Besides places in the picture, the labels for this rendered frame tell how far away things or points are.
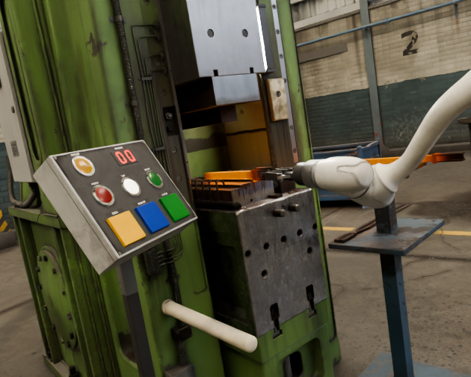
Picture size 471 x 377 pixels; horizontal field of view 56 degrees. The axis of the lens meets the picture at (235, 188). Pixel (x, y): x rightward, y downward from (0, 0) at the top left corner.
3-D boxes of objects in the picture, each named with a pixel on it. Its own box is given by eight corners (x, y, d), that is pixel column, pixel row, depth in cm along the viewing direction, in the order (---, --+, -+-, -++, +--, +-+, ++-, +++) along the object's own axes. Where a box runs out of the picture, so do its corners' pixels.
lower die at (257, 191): (274, 195, 164) (271, 173, 162) (233, 209, 152) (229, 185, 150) (209, 193, 197) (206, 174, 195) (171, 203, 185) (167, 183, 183)
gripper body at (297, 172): (301, 188, 136) (280, 187, 143) (319, 182, 141) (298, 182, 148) (298, 164, 135) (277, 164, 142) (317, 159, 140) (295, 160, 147)
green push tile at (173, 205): (190, 214, 121) (175, 192, 122) (176, 221, 115) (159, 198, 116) (186, 217, 122) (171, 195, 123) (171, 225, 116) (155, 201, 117)
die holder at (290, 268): (327, 297, 174) (312, 187, 168) (257, 338, 151) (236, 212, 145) (239, 274, 218) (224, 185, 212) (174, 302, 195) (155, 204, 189)
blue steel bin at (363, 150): (387, 193, 566) (381, 137, 555) (368, 208, 502) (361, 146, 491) (303, 196, 635) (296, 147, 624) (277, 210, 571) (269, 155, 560)
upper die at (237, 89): (260, 99, 159) (256, 72, 157) (216, 105, 146) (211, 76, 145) (196, 114, 191) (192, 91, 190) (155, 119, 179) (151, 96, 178)
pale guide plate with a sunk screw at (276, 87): (289, 118, 185) (283, 77, 182) (274, 120, 179) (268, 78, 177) (285, 119, 187) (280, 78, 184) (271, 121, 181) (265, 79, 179)
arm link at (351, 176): (309, 185, 129) (336, 198, 137) (353, 188, 117) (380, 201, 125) (317, 151, 131) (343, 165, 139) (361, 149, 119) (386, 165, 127)
